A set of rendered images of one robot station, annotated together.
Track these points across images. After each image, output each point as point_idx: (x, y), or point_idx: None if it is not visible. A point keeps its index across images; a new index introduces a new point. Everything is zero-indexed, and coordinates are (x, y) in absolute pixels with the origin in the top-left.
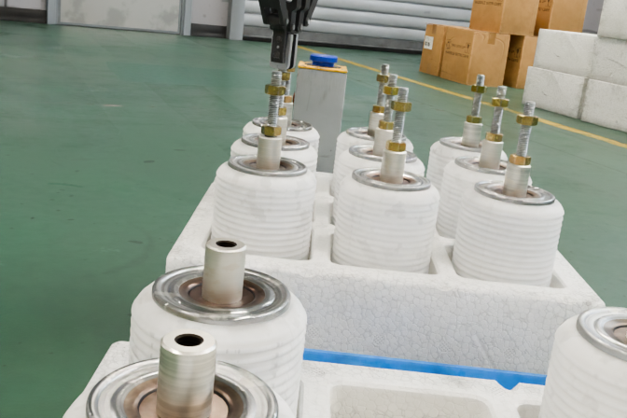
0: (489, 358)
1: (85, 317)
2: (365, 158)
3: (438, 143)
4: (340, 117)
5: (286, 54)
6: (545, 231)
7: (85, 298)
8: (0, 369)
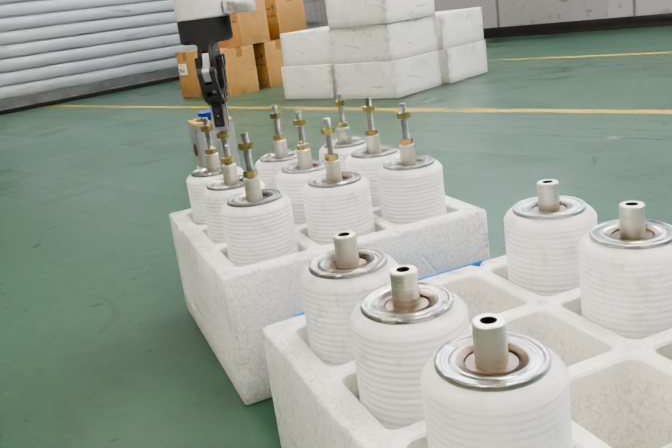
0: (433, 267)
1: (118, 365)
2: (300, 173)
3: (324, 148)
4: (237, 152)
5: (225, 119)
6: (438, 179)
7: (103, 354)
8: (96, 418)
